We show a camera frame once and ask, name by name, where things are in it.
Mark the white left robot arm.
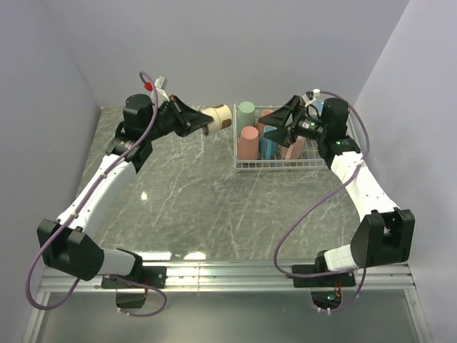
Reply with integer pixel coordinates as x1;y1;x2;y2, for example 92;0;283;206
37;94;223;287

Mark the white and pink mug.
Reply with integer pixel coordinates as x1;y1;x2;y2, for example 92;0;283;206
281;136;306;160

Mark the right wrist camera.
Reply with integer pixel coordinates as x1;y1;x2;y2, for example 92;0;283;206
301;89;321;107

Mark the white wire dish rack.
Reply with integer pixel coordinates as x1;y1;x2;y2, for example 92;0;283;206
232;102;358;170

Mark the blue flowered mug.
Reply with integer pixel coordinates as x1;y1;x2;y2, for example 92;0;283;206
259;126;278;160

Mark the tall green plastic cup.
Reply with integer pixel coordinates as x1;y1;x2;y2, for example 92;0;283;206
237;101;256;131

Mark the blue mug orange interior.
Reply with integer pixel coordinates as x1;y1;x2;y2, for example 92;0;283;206
307;101;323;120

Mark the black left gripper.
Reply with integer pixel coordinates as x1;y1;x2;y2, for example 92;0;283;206
144;94;214;141

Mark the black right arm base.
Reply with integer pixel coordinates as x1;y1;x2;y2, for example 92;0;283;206
293;272;356;310

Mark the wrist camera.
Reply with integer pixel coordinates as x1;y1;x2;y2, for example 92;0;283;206
140;72;169;104
301;89;321;107

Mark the tall pink plastic cup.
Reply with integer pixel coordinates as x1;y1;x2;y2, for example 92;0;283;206
237;126;258;160

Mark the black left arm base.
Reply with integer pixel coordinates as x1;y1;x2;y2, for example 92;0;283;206
101;266;167;310

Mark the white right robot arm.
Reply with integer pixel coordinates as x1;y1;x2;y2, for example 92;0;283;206
259;89;416;286

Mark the aluminium front rail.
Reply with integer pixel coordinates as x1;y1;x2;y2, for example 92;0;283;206
39;260;416;293

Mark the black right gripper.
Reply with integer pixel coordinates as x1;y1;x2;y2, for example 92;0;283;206
258;95;327;149

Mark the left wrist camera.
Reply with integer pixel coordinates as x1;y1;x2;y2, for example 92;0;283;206
140;72;169;104

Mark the stainless steel cup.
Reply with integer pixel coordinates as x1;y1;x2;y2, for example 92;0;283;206
201;104;233;136

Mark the brown-pink ceramic mug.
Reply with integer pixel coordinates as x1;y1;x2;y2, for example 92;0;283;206
256;109;274;135

